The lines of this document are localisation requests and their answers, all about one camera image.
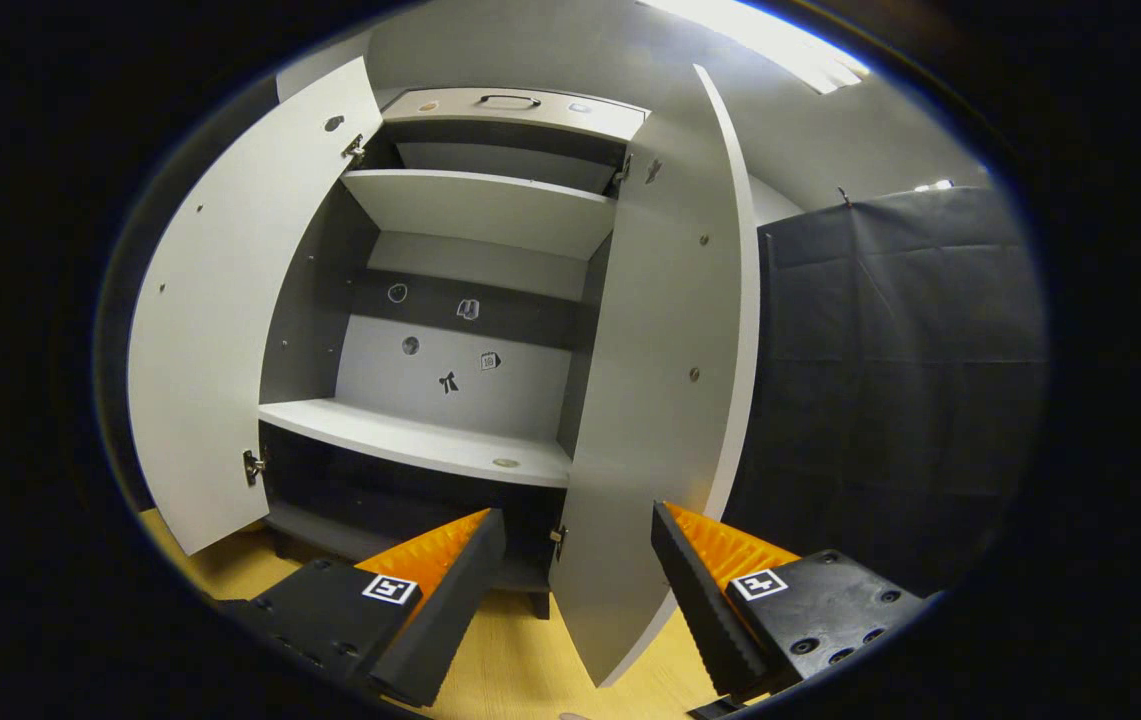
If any white cabinet shelf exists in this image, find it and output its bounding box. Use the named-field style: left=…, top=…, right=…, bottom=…
left=258, top=398, right=573, bottom=489
left=340, top=168, right=619, bottom=261

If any grey cabinet drawer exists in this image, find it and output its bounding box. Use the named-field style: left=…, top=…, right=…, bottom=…
left=382, top=87, right=649, bottom=143

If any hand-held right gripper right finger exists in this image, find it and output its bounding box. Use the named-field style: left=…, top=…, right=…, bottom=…
left=650, top=500, right=931, bottom=706

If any grey cabinet door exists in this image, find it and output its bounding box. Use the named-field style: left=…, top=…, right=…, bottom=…
left=548, top=64, right=763, bottom=689
left=127, top=55, right=386, bottom=557

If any black backdrop cloth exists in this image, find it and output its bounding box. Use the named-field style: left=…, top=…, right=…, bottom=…
left=725, top=185, right=1049, bottom=601

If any grey cabinet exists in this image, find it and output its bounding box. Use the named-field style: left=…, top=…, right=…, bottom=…
left=258, top=87, right=651, bottom=621

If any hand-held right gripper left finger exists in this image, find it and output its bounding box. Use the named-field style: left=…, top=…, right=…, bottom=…
left=220, top=507, right=508, bottom=709

